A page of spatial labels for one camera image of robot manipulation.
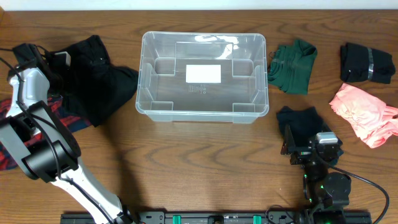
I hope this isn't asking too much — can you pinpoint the dark navy garment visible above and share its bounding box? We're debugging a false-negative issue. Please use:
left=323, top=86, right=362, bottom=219
left=276, top=105, right=345, bottom=167

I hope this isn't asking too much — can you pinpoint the large black garment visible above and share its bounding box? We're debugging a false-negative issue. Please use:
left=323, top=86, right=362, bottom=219
left=45, top=35, right=139, bottom=127

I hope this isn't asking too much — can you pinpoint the dark green shirt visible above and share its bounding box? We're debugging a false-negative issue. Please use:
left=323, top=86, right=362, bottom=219
left=267, top=39, right=318, bottom=95

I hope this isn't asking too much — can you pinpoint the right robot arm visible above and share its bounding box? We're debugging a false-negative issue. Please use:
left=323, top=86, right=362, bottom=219
left=280, top=124, right=351, bottom=223

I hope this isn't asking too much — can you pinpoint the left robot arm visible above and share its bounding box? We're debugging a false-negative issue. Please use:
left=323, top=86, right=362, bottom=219
left=1, top=44, right=139, bottom=223

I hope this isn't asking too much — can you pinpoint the pink crumpled garment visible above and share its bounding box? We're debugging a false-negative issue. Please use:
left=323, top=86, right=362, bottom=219
left=329, top=83, right=397, bottom=149

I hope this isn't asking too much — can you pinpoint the black rolled garment with band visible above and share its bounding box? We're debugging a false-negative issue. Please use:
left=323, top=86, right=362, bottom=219
left=340, top=43, right=396, bottom=84

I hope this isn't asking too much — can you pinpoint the clear plastic storage bin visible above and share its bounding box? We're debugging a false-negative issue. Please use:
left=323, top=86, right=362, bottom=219
left=136, top=31, right=270, bottom=124

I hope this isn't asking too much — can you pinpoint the red plaid flannel shirt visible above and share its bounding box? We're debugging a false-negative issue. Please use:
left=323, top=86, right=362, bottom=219
left=1, top=96, right=91, bottom=171

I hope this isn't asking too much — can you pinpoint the white label in bin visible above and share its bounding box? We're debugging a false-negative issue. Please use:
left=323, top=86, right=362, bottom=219
left=186, top=65, right=221, bottom=83

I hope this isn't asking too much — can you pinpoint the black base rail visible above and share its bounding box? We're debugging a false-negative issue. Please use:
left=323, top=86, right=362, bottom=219
left=60, top=210, right=373, bottom=224

